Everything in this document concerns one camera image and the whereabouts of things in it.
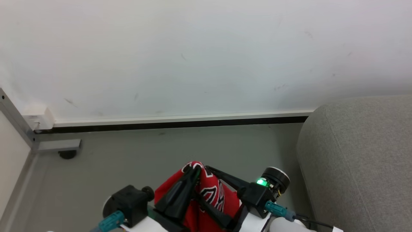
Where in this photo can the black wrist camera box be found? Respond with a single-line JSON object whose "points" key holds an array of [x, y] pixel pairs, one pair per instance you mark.
{"points": [[256, 196], [130, 201]]}

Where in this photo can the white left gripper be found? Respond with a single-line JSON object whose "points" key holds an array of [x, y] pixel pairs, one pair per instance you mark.
{"points": [[143, 226]]}

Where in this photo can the white trunking corner box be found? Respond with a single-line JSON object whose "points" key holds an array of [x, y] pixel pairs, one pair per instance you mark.
{"points": [[38, 117]]}

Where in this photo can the grey fabric sofa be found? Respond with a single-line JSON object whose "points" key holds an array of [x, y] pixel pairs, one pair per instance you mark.
{"points": [[357, 161]]}

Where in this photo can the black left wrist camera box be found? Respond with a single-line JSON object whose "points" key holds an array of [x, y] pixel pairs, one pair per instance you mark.
{"points": [[130, 201]]}

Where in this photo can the red printed garment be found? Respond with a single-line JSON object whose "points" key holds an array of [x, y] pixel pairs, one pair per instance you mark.
{"points": [[209, 196]]}

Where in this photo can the white partition panel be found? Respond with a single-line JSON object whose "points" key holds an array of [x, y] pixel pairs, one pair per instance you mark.
{"points": [[12, 161]]}

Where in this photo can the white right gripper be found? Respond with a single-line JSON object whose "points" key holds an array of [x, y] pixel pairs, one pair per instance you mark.
{"points": [[256, 223]]}

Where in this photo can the black round frame foot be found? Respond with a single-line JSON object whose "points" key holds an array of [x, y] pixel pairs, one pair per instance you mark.
{"points": [[67, 154]]}

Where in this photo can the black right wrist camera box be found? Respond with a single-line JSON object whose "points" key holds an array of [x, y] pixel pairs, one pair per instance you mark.
{"points": [[256, 196]]}

